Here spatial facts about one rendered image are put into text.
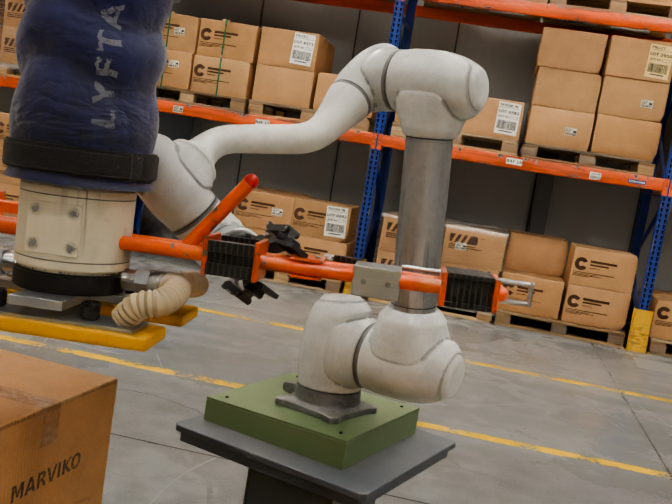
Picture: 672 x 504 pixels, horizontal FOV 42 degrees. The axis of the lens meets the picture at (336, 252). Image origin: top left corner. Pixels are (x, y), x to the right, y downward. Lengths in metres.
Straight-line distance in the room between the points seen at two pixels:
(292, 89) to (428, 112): 6.87
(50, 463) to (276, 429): 0.62
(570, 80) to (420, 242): 6.69
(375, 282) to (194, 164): 0.44
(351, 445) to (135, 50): 1.00
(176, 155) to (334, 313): 0.62
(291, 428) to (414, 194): 0.58
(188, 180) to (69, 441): 0.48
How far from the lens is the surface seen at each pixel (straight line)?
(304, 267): 1.27
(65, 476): 1.58
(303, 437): 1.94
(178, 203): 1.53
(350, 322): 1.97
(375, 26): 9.90
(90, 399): 1.58
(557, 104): 8.45
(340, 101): 1.82
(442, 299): 1.26
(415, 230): 1.84
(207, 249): 1.28
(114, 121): 1.28
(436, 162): 1.83
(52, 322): 1.28
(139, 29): 1.31
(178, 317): 1.40
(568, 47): 8.49
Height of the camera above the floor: 1.42
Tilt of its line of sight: 7 degrees down
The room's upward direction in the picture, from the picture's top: 9 degrees clockwise
